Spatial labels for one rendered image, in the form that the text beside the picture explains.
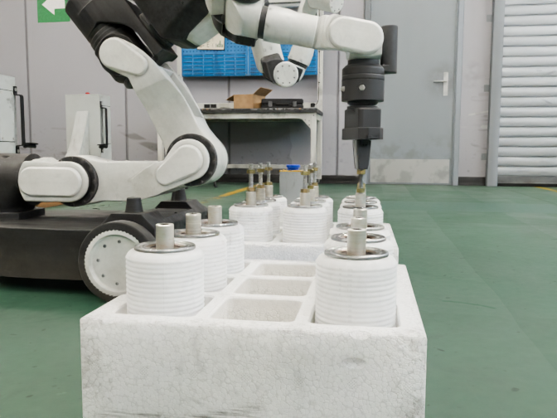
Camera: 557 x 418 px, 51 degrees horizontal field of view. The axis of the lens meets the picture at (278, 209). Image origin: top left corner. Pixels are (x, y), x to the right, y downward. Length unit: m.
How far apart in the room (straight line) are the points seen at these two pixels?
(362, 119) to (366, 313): 0.60
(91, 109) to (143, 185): 3.34
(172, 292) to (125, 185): 1.00
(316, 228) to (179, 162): 0.50
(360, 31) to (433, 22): 5.31
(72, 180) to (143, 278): 1.01
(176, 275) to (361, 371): 0.24
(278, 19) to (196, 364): 0.76
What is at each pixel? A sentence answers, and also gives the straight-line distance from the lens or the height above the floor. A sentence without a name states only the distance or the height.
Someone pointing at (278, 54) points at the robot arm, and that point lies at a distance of 1.86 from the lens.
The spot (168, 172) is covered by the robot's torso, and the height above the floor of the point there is 0.31.
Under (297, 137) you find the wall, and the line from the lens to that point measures 6.41.
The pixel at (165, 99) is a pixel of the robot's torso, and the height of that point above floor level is 0.51.
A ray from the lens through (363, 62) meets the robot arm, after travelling 1.22.
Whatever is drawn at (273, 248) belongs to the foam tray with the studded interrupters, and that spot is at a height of 0.17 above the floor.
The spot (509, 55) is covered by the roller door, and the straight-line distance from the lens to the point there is 6.50.
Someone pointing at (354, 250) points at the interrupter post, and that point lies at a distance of 0.69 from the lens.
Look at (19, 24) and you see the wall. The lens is 7.68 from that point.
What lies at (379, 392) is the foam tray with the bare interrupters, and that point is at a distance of 0.66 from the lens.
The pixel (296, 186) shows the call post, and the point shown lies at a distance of 1.63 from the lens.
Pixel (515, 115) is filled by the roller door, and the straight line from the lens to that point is 6.45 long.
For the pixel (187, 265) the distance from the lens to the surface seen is 0.70.
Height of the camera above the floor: 0.37
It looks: 6 degrees down
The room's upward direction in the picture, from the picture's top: straight up
